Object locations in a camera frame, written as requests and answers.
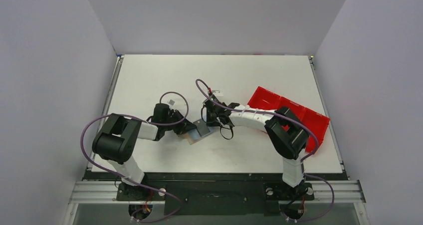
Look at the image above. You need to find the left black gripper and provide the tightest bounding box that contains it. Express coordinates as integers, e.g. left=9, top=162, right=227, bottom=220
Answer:
left=163, top=110, right=197, bottom=136

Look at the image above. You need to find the dark grey credit card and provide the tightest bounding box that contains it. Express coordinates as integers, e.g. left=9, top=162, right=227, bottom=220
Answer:
left=194, top=119, right=211, bottom=137

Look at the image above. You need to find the beige leather card holder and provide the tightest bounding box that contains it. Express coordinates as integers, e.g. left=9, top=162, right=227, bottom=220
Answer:
left=180, top=125, right=217, bottom=145

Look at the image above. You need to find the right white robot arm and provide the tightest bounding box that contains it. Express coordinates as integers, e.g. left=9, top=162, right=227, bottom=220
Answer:
left=203, top=98, right=309, bottom=199

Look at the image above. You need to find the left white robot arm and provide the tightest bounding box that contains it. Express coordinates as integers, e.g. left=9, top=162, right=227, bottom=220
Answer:
left=92, top=103, right=197, bottom=200

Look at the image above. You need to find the red plastic bin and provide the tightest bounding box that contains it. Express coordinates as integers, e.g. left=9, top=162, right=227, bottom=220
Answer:
left=247, top=86, right=330, bottom=153

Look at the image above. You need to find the black looped cable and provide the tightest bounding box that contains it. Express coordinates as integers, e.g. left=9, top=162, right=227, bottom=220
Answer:
left=219, top=124, right=234, bottom=141

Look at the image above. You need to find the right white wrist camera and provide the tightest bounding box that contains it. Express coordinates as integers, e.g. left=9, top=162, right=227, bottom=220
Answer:
left=212, top=90, right=223, bottom=97

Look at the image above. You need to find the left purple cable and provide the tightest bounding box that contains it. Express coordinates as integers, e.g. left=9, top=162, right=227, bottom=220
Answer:
left=80, top=91, right=190, bottom=214

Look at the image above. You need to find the purple cable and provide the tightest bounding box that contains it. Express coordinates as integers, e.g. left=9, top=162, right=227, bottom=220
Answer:
left=195, top=78, right=335, bottom=223
left=80, top=91, right=190, bottom=214

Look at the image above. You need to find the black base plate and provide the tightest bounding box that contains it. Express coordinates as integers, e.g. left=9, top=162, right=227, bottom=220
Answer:
left=82, top=171, right=348, bottom=217

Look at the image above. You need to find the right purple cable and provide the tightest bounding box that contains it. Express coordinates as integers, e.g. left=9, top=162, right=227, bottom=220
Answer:
left=195, top=78, right=335, bottom=223

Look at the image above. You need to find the aluminium frame rail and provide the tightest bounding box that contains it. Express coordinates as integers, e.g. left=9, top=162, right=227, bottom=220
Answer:
left=62, top=56, right=371, bottom=225

